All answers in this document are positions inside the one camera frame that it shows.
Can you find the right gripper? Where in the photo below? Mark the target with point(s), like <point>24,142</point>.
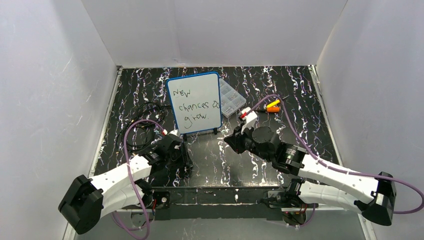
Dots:
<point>236,139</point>

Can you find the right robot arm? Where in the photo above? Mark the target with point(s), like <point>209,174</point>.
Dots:
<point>322,182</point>

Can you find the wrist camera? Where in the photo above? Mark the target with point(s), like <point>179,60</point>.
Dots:
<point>174,132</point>
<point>248,119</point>

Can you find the whiteboard metal stand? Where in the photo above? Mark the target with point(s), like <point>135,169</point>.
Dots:
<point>213,131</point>

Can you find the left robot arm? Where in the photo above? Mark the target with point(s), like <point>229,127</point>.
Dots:
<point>87,200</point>

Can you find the clear plastic screw box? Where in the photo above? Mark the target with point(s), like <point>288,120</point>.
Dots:
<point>230,99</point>

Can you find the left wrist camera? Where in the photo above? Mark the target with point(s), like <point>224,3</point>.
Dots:
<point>174,132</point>

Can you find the orange handled screwdriver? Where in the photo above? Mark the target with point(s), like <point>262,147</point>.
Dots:
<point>270,110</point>

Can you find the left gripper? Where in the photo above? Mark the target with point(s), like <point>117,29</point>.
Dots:
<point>185,156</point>

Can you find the yellow handled screwdriver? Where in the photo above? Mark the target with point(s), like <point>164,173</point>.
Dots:
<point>274,103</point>

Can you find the blue framed whiteboard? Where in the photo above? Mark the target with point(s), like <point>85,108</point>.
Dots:
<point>196,102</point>

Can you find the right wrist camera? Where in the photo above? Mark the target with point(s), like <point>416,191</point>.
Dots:
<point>248,119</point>

